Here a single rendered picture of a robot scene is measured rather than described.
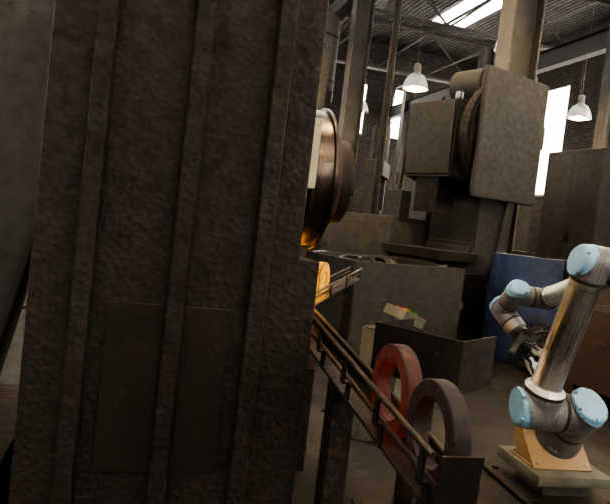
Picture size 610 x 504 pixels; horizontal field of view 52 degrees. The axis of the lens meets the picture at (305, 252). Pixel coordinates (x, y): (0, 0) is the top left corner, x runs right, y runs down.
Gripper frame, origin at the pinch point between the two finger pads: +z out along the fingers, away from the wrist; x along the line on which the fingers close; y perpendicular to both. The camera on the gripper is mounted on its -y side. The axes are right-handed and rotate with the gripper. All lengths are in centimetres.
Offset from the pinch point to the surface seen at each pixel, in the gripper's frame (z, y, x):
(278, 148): -32, -110, -122
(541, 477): 36.4, -25.3, 4.4
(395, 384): -32, -45, 37
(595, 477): 43.2, -2.9, 8.5
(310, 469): -3, -102, 20
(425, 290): -133, 53, 133
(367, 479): 9, -83, 18
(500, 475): 24.9, -27.5, 27.8
